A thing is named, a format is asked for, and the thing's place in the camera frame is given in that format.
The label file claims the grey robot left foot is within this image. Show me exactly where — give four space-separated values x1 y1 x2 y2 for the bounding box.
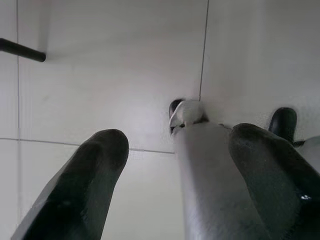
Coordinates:
168 98 210 136

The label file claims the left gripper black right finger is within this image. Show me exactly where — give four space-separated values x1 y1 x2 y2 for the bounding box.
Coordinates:
228 122 320 240

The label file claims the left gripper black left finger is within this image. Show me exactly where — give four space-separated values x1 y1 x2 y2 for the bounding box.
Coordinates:
9 128 130 240

